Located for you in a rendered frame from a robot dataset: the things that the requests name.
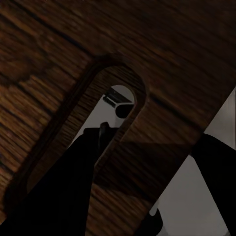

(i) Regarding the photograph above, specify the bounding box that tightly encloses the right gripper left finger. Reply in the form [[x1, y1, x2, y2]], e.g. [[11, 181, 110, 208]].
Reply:
[[0, 131, 96, 236]]

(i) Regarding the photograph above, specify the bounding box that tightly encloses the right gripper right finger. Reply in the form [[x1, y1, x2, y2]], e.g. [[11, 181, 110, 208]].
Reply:
[[191, 133, 236, 236]]

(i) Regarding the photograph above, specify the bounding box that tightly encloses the cutting board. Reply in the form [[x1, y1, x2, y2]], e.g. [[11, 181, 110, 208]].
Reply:
[[0, 0, 236, 236]]

